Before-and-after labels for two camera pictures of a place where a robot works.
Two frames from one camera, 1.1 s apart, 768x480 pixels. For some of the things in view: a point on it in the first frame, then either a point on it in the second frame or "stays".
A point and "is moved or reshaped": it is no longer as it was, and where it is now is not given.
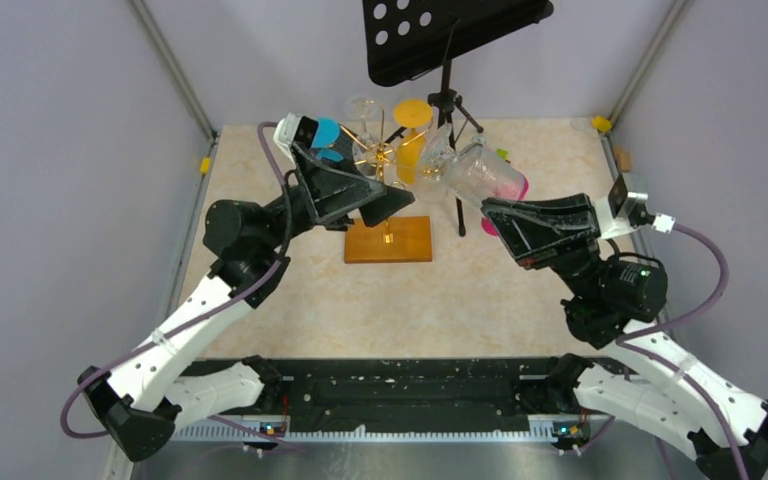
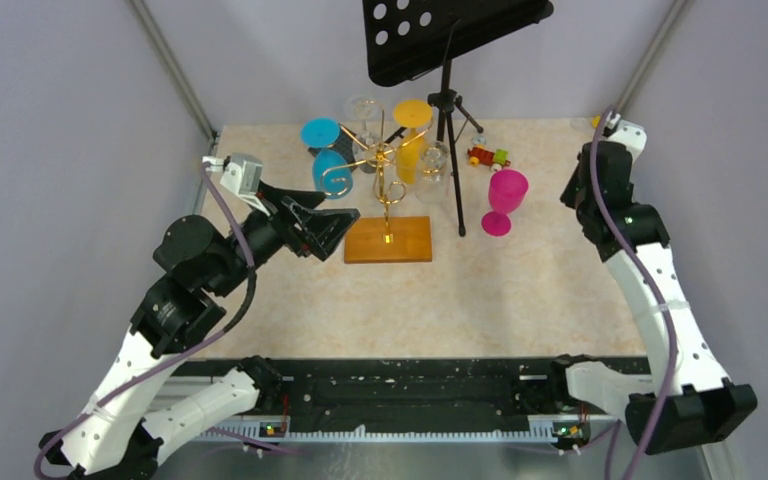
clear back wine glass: (368, 152) stays
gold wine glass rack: (396, 238) stays
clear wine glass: (438, 151) is moved or reshaped
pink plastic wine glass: (511, 184) stays
